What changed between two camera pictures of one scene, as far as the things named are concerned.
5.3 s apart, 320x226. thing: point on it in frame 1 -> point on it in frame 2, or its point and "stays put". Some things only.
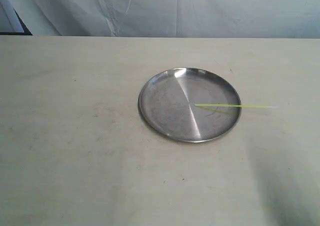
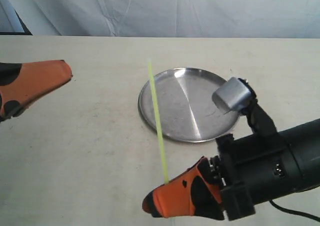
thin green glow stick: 229,105 -> 164,168
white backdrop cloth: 287,12 stays put
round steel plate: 166,105 stays put
